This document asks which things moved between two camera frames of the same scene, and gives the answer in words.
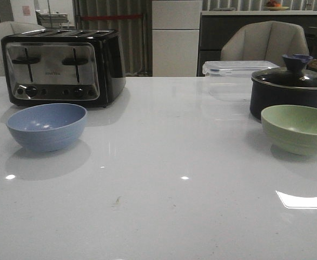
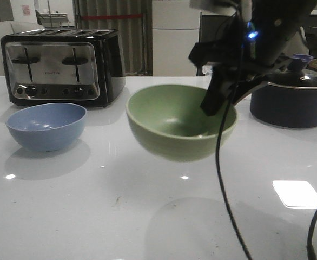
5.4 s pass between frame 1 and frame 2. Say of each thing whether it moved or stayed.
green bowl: moved
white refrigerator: stayed
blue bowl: stayed
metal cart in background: stayed
